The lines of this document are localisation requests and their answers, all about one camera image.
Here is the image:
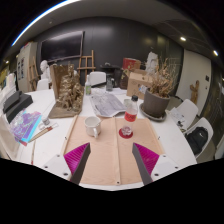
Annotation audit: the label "white cabinet with pictures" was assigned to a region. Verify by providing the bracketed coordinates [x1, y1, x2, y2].
[15, 41, 38, 94]

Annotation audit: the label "colourful picture book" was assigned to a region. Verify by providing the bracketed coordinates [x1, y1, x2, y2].
[9, 109, 43, 147]

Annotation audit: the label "wooden figure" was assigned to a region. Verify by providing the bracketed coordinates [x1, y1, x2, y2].
[189, 79, 200, 105]

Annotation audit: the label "grey plant saucer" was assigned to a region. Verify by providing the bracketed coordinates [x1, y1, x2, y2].
[139, 102, 168, 123]

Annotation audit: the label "flat round red coaster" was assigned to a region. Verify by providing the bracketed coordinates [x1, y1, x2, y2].
[118, 128, 134, 140]

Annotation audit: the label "dried plant in grey pot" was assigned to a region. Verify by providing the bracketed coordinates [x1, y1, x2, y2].
[141, 58, 178, 118]

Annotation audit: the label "paint brushes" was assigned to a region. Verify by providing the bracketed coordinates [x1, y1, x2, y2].
[28, 122, 59, 144]

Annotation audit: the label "black wall screen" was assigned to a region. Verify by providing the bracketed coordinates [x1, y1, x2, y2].
[40, 30, 85, 63]

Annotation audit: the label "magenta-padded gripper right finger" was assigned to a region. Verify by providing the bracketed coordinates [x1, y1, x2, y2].
[132, 142, 184, 186]

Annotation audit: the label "brown cardboard box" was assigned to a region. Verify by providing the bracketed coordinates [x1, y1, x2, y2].
[125, 68, 153, 100]

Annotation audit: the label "black backpack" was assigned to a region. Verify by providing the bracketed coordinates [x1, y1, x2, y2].
[185, 126, 209, 156]

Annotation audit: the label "black flat boxes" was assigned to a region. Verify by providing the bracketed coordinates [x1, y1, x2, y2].
[2, 90, 34, 124]

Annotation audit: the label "white plastic chair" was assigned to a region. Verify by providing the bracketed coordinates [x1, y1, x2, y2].
[166, 98, 199, 129]
[35, 78, 50, 92]
[183, 117, 214, 159]
[88, 71, 107, 87]

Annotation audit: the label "red box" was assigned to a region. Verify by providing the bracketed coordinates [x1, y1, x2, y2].
[122, 57, 142, 71]

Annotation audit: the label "white ceramic mug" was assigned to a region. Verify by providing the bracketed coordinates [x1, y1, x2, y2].
[83, 115, 102, 139]

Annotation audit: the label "wooden easel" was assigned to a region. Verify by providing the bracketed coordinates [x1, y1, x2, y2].
[77, 49, 96, 83]
[28, 56, 39, 91]

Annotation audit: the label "white plaster bust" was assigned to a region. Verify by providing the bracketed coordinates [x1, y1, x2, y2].
[39, 59, 52, 83]

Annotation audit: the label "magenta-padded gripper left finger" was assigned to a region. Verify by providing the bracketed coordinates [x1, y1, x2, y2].
[42, 142, 92, 185]

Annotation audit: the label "white plaster head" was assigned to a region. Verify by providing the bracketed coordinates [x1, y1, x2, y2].
[145, 51, 159, 75]

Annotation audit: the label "loose papers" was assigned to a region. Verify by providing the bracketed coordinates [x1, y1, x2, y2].
[168, 107, 188, 129]

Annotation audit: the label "dark spray bottle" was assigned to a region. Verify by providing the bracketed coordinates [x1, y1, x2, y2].
[105, 73, 115, 93]

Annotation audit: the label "green-labelled spray bottle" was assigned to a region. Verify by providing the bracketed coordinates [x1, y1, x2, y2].
[84, 74, 92, 97]

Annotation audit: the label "clear bottle with red label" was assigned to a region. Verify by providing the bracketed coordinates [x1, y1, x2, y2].
[120, 94, 139, 137]

